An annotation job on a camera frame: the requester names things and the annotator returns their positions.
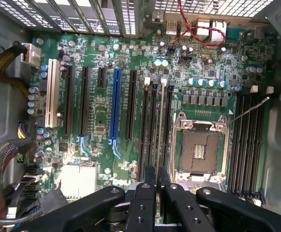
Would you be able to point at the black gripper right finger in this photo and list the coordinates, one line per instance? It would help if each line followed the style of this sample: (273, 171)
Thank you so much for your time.
(179, 207)

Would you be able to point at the short black expansion slot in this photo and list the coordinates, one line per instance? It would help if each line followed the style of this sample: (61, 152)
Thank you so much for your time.
(101, 77)

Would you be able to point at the long black expansion slot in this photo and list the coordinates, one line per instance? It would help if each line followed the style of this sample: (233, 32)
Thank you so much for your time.
(131, 104)
(69, 101)
(84, 101)

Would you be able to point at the blue expansion slot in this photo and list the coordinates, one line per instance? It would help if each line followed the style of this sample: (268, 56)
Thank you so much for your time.
(116, 104)

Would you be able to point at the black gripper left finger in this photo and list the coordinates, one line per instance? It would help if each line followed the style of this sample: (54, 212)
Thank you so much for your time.
(143, 207)

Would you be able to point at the white power connector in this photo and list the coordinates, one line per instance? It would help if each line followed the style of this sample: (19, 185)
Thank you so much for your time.
(32, 55)

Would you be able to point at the blue serial port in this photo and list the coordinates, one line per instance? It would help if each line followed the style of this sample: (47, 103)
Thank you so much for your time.
(235, 32)

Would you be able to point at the silver locking lever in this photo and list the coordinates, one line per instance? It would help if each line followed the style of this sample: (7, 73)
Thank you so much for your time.
(249, 110)

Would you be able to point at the silver chipset heatsink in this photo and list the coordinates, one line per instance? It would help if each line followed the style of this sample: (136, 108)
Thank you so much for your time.
(78, 180)

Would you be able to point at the green Dell motherboard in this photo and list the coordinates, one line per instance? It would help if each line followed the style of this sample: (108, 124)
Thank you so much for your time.
(101, 116)

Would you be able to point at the silver blue capacitor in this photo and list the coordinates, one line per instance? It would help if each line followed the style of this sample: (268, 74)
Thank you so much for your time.
(192, 81)
(201, 82)
(157, 63)
(164, 63)
(211, 83)
(221, 84)

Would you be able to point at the silver CPU socket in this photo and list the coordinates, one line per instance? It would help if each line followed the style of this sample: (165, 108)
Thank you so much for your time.
(179, 145)

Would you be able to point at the white PCI expansion slot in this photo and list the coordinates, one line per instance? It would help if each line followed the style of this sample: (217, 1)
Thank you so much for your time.
(52, 96)

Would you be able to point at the black RAM slot white latch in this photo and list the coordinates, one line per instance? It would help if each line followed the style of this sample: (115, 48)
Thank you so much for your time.
(143, 125)
(244, 145)
(164, 81)
(258, 145)

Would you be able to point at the silver socket cover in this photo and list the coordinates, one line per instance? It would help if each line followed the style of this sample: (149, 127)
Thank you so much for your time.
(198, 180)

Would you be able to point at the silver network port block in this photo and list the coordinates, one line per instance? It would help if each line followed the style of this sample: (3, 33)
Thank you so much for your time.
(218, 27)

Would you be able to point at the grey metal PC case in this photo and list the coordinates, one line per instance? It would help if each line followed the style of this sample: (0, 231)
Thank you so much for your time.
(280, 157)

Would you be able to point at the silver USB port block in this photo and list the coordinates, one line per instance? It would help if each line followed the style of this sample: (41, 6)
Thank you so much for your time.
(172, 27)

